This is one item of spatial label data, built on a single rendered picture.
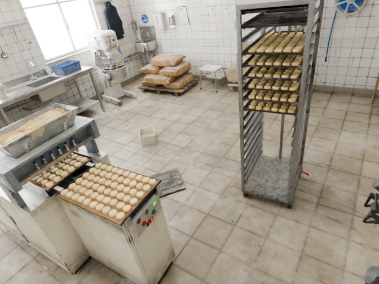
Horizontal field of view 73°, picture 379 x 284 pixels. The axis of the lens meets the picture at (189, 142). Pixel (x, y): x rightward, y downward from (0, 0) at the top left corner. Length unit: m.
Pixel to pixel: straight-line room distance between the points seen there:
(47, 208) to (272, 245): 1.81
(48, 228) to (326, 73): 4.62
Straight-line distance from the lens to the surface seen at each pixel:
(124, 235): 1.70
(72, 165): 2.20
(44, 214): 2.13
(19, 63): 5.39
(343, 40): 4.98
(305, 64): 1.91
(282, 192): 2.68
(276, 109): 2.13
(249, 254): 2.40
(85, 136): 2.24
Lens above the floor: 2.01
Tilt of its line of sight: 32 degrees down
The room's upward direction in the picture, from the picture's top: 9 degrees counter-clockwise
